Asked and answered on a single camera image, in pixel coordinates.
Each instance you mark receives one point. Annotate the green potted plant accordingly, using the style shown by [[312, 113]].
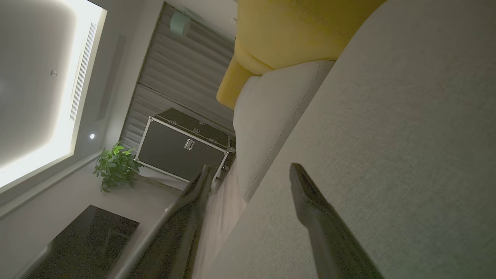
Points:
[[116, 168]]

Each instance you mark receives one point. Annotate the large grey sofa seat cushion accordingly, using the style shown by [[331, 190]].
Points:
[[407, 116]]

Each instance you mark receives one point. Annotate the black glossy television screen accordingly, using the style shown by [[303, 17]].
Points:
[[85, 248]]

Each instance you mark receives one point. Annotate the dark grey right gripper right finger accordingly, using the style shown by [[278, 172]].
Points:
[[325, 232]]

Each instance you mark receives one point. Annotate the white ceiling air vent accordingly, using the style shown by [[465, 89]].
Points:
[[82, 73]]

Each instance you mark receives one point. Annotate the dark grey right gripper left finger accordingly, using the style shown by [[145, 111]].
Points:
[[182, 232]]

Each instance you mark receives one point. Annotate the yellow sofa cushion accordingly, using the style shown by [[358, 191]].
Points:
[[286, 35]]

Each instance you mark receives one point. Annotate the grey curtain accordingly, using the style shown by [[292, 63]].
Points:
[[186, 73]]

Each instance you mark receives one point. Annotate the mint green round lamp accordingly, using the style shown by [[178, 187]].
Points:
[[179, 24]]

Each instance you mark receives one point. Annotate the black flight case, metal edges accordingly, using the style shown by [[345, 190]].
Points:
[[174, 151]]

